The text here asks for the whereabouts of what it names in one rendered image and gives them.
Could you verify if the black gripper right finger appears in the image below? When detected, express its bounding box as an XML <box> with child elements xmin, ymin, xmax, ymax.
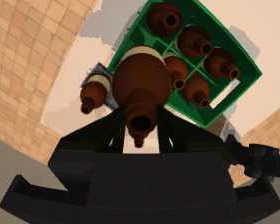
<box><xmin>157</xmin><ymin>104</ymin><xmax>228</xmax><ymax>160</ymax></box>

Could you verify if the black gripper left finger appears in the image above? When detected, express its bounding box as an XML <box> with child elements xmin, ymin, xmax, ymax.
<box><xmin>55</xmin><ymin>104</ymin><xmax>126</xmax><ymax>153</ymax></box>

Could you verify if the green plastic crate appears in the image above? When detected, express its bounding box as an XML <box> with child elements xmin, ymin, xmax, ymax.
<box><xmin>106</xmin><ymin>0</ymin><xmax>263</xmax><ymax>128</ymax></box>

